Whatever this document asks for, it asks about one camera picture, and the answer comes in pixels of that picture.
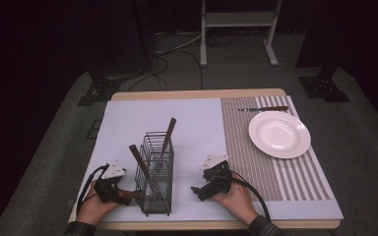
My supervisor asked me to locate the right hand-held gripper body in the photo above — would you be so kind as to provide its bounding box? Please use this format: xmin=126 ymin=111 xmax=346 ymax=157
xmin=199 ymin=154 xmax=233 ymax=199

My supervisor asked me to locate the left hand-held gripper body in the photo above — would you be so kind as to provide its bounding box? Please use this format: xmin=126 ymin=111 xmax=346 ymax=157
xmin=94 ymin=159 xmax=133 ymax=207

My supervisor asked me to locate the black wire cutlery basket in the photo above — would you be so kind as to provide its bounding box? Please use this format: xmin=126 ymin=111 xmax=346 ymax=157
xmin=134 ymin=131 xmax=175 ymax=217

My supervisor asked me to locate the person's left hand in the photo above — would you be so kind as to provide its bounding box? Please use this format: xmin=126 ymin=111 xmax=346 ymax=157
xmin=76 ymin=180 xmax=122 ymax=227

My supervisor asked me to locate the person's right hand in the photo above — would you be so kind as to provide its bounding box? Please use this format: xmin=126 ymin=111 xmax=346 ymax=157
xmin=211 ymin=172 xmax=260 ymax=227

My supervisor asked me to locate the striped placemat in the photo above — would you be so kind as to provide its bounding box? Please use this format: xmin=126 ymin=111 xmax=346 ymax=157
xmin=220 ymin=95 xmax=337 ymax=203

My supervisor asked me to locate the dark floor socket panel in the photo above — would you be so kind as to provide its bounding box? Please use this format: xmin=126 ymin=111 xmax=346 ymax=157
xmin=85 ymin=119 xmax=103 ymax=141

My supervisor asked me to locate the white board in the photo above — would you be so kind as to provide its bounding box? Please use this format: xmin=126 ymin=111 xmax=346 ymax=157
xmin=74 ymin=97 xmax=345 ymax=224

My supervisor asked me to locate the white plate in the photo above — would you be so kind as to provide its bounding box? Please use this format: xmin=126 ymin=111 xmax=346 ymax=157
xmin=248 ymin=110 xmax=312 ymax=160

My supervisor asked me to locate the wooden table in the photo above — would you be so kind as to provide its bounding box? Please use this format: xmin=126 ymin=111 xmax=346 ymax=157
xmin=68 ymin=88 xmax=342 ymax=231

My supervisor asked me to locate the black stand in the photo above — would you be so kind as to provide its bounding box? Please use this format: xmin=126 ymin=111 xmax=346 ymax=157
xmin=76 ymin=0 xmax=157 ymax=107
xmin=294 ymin=0 xmax=351 ymax=103

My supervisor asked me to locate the white metal stand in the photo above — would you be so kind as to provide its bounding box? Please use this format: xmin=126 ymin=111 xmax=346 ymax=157
xmin=199 ymin=0 xmax=284 ymax=69

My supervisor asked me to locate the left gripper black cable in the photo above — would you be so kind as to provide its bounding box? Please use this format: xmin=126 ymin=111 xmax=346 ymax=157
xmin=76 ymin=163 xmax=110 ymax=214

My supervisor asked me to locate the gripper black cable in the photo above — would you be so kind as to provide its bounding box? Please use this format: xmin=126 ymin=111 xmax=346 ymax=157
xmin=76 ymin=163 xmax=110 ymax=214
xmin=229 ymin=177 xmax=272 ymax=222

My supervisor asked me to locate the wooden-handled spoon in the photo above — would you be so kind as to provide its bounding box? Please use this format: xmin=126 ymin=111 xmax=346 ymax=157
xmin=128 ymin=144 xmax=165 ymax=200

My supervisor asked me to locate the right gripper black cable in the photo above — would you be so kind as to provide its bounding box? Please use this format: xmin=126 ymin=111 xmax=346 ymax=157
xmin=229 ymin=177 xmax=272 ymax=222

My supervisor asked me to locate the wooden-handled fork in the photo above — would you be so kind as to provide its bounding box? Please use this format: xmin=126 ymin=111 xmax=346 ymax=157
xmin=152 ymin=117 xmax=177 ymax=175

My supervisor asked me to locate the wooden-handled knife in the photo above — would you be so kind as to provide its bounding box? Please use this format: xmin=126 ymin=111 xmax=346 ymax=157
xmin=237 ymin=105 xmax=289 ymax=113

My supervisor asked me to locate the black floor cable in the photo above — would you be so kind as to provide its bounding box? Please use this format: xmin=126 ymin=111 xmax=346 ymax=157
xmin=127 ymin=48 xmax=205 ymax=92

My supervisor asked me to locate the white floor cable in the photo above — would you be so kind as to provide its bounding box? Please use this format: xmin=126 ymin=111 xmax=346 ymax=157
xmin=154 ymin=30 xmax=203 ymax=55

